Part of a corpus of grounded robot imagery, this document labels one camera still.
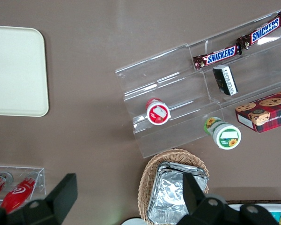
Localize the white round plate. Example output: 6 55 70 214
121 217 145 225

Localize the cream plastic tray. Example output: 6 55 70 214
0 25 49 117

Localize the foil-wrapped sandwich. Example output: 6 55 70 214
156 161 209 188
147 170 207 222

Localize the clear acrylic tiered shelf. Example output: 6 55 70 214
115 9 281 158

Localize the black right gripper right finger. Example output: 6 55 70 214
177 173 240 225

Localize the small black white-sided box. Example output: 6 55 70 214
212 65 238 96

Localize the white bin with dark rim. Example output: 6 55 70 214
225 200 281 225

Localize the red-lidded yogurt cup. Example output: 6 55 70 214
146 97 172 126

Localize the Snickers chocolate bar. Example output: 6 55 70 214
236 12 281 50
192 44 243 71

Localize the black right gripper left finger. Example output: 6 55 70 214
7 173 78 225

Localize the clear acrylic bottle box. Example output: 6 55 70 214
0 165 46 208

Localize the red tartan cookie box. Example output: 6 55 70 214
235 88 281 134

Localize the woven wicker basket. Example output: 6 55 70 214
137 148 210 222

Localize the green sunflower-print cup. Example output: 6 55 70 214
203 116 242 150

